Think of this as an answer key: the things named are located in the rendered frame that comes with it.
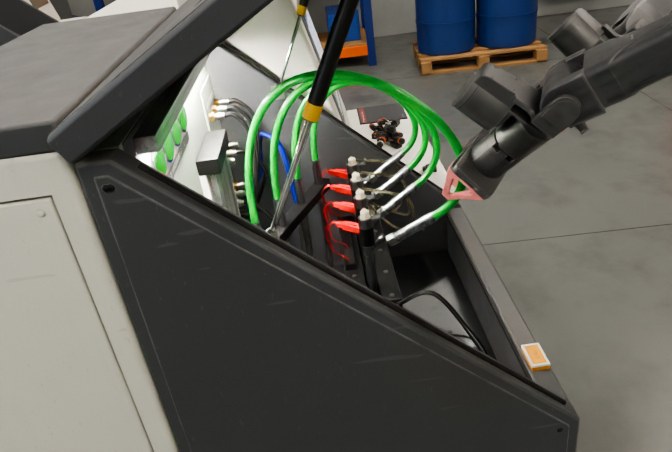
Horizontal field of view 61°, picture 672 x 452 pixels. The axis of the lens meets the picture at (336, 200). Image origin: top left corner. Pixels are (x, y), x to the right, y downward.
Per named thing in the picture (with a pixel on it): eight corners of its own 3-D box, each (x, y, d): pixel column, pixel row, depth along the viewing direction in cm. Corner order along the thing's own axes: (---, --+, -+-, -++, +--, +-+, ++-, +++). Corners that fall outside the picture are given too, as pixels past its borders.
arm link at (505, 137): (555, 144, 71) (564, 115, 74) (511, 112, 70) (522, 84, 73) (519, 170, 77) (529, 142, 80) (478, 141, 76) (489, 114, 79)
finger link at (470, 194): (422, 190, 88) (456, 161, 80) (442, 163, 92) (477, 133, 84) (455, 220, 88) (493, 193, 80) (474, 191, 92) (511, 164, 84)
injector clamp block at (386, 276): (407, 357, 115) (402, 296, 108) (358, 364, 115) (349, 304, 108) (382, 262, 145) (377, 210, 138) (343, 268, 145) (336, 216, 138)
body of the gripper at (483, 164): (448, 172, 80) (479, 145, 74) (477, 132, 86) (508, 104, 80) (482, 203, 80) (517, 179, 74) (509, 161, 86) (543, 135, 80)
